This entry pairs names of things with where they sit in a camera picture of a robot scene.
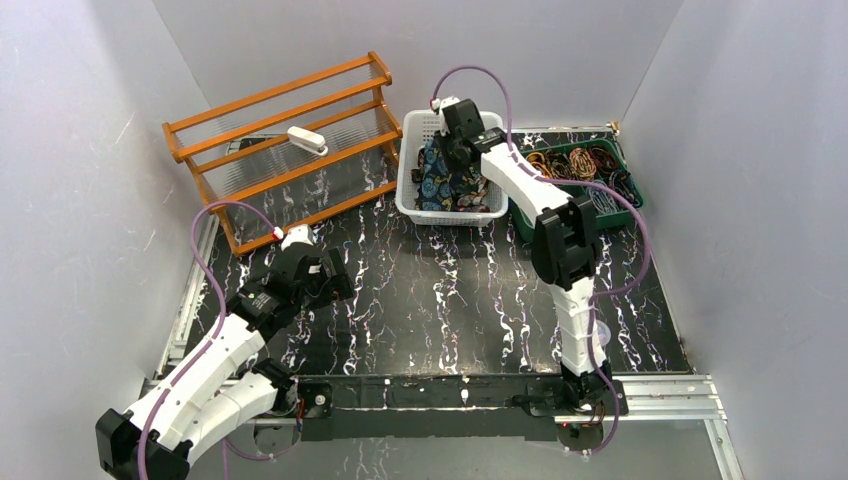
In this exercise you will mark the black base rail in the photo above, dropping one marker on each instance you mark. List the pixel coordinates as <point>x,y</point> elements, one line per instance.
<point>534,407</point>

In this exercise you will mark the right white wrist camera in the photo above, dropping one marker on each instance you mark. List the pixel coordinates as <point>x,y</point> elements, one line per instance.
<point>437,104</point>

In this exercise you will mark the rolled orange brown tie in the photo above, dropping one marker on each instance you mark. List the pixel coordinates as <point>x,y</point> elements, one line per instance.
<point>582,164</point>

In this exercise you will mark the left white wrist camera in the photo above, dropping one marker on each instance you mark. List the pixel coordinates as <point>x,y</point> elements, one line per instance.
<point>300,234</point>

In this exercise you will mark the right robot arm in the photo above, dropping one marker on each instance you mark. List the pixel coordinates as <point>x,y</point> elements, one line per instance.
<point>565,247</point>

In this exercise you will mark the rolled yellow tie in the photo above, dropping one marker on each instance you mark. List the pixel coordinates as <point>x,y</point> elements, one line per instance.
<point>538,161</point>

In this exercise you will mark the rolled dark navy tie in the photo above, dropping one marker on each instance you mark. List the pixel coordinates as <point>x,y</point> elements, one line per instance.
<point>622,182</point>

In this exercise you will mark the rolled dark brown tie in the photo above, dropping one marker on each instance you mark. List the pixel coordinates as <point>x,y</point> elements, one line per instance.
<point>559,166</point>

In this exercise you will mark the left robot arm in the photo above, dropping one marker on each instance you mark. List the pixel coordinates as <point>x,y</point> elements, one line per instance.
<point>162,434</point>

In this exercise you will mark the dark brown patterned tie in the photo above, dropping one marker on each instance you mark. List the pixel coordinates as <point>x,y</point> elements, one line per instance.
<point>474,199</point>

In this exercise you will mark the white plastic basket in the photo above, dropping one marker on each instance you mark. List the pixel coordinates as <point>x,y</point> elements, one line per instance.
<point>418,129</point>

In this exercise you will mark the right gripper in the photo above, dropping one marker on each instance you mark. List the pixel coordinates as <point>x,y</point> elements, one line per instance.
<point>453,145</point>

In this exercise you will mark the white stapler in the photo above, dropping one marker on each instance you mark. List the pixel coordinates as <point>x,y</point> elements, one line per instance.
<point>308,140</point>

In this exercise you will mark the green divided tray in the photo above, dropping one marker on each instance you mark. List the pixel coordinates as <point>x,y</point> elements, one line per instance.
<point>618,219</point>

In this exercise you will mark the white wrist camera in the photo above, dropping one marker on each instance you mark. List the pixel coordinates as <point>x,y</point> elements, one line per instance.
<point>437,104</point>
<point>300,234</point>

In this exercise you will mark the rolled dark red tie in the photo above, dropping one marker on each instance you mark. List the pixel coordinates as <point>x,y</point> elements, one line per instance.
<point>606,163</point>

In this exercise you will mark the clear round tape roll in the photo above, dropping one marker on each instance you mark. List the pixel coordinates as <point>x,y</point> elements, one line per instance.
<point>599,336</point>

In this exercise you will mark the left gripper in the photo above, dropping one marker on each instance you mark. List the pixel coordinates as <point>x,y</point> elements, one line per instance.
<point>332,279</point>

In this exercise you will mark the orange wooden rack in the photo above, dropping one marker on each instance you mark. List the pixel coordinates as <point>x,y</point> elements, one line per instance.
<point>239,151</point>

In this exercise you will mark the rolled light blue tie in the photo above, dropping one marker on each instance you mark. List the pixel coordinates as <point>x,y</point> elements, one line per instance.
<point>603,201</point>

